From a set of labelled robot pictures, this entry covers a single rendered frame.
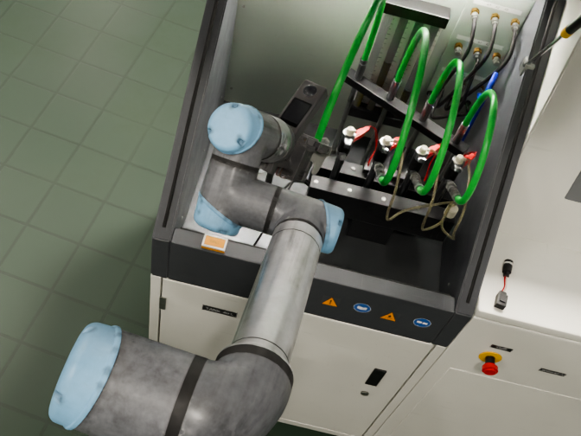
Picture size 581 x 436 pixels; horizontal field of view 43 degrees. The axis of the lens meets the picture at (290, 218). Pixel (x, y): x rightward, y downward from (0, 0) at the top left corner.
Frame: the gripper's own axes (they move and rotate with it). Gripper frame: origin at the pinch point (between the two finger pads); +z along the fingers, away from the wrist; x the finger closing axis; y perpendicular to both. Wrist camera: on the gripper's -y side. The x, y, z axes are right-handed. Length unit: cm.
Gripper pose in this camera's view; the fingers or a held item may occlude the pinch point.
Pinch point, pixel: (321, 144)
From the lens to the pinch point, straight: 138.6
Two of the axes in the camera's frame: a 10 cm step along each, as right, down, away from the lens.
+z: 4.0, 0.4, 9.2
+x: 8.3, 4.1, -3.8
